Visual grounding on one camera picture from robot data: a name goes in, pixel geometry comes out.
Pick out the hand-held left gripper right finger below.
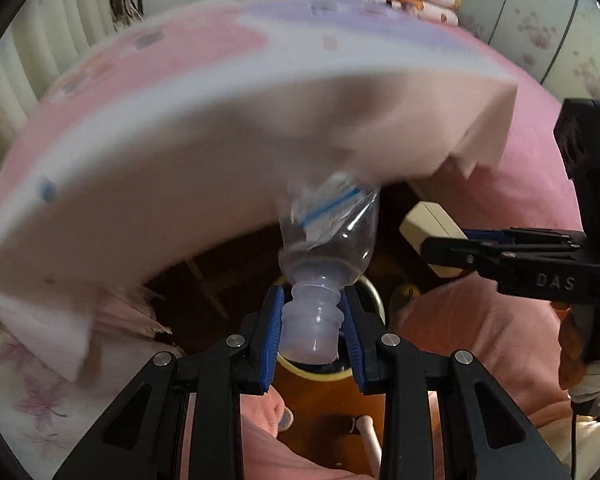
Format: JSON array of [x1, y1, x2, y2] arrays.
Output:
[[341, 285, 571, 480]]

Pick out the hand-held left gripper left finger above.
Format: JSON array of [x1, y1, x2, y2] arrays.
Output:
[[52, 284, 287, 480]]

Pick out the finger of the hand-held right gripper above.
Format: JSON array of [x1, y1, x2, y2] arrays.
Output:
[[420, 237, 584, 281], [462, 227, 586, 252]]

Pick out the beige cardboard box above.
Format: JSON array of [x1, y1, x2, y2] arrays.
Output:
[[399, 201, 468, 279]]

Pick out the blue trash bin yellow rim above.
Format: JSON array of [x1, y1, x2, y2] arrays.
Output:
[[275, 272, 387, 381]]

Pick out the clear plastic bottle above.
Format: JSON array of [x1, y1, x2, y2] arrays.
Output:
[[277, 172, 383, 366]]

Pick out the person's right hand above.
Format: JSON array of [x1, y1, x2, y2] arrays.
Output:
[[557, 307, 600, 387]]

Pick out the small yellow object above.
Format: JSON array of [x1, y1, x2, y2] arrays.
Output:
[[390, 282, 422, 313]]

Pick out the pink blanket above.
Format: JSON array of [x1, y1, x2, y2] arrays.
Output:
[[405, 25, 586, 281]]

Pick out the person's right leg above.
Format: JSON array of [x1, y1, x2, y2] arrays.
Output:
[[395, 280, 581, 480]]

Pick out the person's leg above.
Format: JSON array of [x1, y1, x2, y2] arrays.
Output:
[[395, 280, 581, 480], [240, 390, 331, 480]]

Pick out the person's left leg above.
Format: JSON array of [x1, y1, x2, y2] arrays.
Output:
[[240, 390, 331, 480]]

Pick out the white rod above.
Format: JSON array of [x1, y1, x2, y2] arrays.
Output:
[[354, 415, 383, 478]]

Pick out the cartoon printed tablecloth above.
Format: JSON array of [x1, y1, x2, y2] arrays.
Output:
[[0, 0, 518, 383]]

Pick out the floral wardrobe doors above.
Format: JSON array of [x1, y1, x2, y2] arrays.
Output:
[[450, 0, 600, 101]]

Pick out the wooden table frame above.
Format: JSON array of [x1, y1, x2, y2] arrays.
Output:
[[185, 252, 261, 321]]

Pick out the black cable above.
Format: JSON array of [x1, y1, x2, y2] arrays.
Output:
[[569, 400, 580, 480]]

